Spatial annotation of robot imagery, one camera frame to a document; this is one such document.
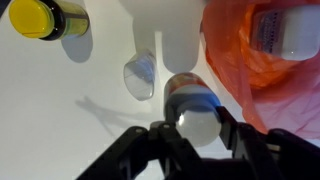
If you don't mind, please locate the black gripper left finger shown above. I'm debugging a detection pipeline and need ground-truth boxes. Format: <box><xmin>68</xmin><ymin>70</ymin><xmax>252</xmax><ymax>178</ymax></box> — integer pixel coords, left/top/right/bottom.
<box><xmin>76</xmin><ymin>121</ymin><xmax>208</xmax><ymax>180</ymax></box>

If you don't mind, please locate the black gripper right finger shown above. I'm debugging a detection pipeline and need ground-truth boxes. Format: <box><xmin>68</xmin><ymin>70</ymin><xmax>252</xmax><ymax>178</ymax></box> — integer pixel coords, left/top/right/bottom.
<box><xmin>215</xmin><ymin>105</ymin><xmax>320</xmax><ymax>180</ymax></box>

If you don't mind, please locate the orange plastic bag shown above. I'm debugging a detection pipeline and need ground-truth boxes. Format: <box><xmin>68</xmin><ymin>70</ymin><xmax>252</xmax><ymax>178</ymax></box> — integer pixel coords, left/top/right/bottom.
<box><xmin>201</xmin><ymin>0</ymin><xmax>320</xmax><ymax>140</ymax></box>

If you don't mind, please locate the white plastic container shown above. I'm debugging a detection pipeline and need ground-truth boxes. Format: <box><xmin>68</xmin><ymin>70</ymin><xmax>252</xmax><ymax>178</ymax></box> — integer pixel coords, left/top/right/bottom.
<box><xmin>250</xmin><ymin>4</ymin><xmax>320</xmax><ymax>62</ymax></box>

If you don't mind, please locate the white bottle with barcode label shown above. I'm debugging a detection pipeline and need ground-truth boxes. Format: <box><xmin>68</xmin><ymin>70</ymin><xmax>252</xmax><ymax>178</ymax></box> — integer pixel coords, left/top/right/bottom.
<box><xmin>163</xmin><ymin>72</ymin><xmax>223</xmax><ymax>148</ymax></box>

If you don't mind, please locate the yellow lidded dark jar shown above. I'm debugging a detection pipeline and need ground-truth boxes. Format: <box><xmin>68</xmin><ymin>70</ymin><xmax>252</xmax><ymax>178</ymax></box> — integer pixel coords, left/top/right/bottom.
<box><xmin>8</xmin><ymin>0</ymin><xmax>90</xmax><ymax>42</ymax></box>

